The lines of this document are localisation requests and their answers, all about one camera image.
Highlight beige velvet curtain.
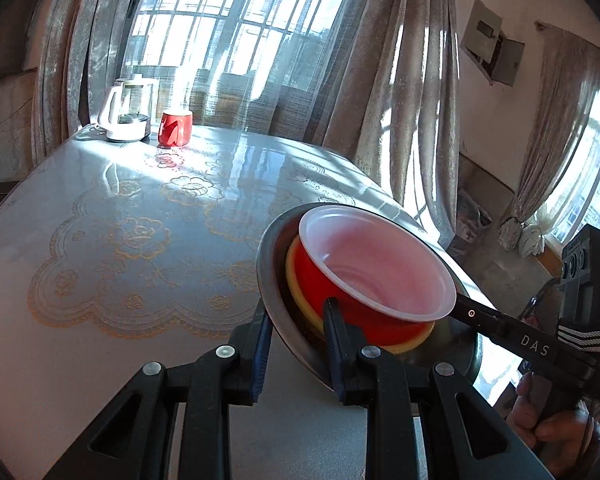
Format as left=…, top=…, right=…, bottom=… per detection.
left=324, top=0, right=462, bottom=249

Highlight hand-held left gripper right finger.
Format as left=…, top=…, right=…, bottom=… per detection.
left=322, top=297, right=556, bottom=480

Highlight barred window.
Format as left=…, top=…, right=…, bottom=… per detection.
left=122, top=0, right=361, bottom=126

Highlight bright side window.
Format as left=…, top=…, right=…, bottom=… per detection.
left=544, top=89, right=600, bottom=257

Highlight red mug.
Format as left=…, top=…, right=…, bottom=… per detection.
left=157, top=108, right=194, bottom=149

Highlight sheer white curtain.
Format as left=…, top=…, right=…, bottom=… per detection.
left=121, top=0, right=367, bottom=142

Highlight red plastic bowl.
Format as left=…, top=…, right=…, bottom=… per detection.
left=293, top=205, right=457, bottom=349

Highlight person's right hand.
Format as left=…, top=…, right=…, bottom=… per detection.
left=506, top=371, right=600, bottom=479

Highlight wall electrical panel box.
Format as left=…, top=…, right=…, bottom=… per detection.
left=459, top=0, right=526, bottom=87

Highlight yellow plastic bowl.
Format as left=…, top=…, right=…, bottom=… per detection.
left=286, top=234, right=436, bottom=354

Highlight tied beige curtain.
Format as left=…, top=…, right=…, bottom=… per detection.
left=499, top=22, right=600, bottom=257

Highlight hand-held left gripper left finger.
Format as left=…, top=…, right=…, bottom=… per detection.
left=42, top=302, right=275, bottom=480

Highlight white glass electric kettle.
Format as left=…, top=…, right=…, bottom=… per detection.
left=95, top=74, right=156, bottom=144

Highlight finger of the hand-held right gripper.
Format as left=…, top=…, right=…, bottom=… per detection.
left=451, top=293, right=498, bottom=342

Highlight grey velvet curtain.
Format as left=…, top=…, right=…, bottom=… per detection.
left=30, top=0, right=147, bottom=162

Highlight stainless steel bowl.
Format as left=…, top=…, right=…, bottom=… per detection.
left=256, top=203, right=484, bottom=392

